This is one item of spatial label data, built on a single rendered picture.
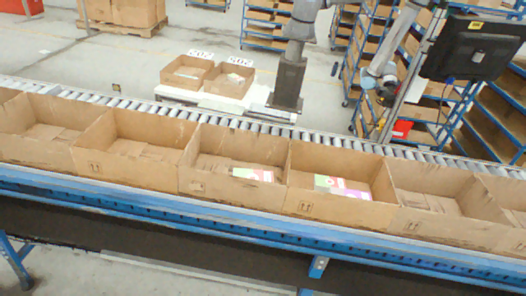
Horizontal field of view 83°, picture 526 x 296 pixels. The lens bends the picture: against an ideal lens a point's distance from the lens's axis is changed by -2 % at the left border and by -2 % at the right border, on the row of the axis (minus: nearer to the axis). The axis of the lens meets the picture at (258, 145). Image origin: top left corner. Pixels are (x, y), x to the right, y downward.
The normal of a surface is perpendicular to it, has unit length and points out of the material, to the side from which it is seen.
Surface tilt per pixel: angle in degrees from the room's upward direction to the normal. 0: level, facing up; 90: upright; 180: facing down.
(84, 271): 0
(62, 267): 0
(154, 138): 89
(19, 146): 90
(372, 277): 0
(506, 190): 89
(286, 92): 90
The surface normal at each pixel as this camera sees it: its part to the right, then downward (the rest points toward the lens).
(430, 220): -0.14, 0.58
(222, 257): 0.13, -0.80
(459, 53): 0.21, 0.66
